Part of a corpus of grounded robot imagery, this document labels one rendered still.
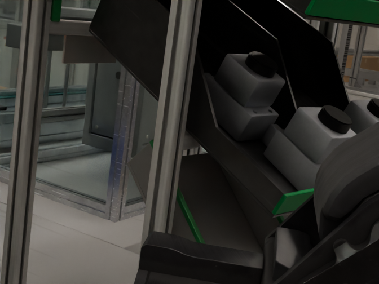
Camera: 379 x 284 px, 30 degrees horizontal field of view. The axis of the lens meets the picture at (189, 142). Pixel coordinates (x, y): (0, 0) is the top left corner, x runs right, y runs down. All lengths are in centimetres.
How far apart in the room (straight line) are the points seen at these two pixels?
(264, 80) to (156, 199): 14
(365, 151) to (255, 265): 7
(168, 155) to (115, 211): 92
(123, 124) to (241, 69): 86
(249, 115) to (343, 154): 33
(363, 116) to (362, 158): 46
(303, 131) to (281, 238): 31
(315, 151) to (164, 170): 13
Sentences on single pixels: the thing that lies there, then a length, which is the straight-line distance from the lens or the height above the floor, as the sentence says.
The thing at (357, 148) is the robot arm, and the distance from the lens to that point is 31.
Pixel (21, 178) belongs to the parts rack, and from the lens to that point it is 73.
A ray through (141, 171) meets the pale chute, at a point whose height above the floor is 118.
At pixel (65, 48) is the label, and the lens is 76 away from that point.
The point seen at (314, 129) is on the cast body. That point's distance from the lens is 62.
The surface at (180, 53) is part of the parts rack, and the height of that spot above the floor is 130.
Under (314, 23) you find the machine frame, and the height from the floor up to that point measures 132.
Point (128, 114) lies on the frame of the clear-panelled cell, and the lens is 147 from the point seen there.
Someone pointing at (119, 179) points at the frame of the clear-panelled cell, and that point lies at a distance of 150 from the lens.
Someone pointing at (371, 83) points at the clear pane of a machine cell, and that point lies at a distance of 460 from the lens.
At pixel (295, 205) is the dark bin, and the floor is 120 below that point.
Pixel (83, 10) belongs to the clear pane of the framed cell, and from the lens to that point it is 156.
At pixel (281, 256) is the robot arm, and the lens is 30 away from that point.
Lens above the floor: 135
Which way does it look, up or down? 12 degrees down
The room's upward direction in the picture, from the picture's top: 8 degrees clockwise
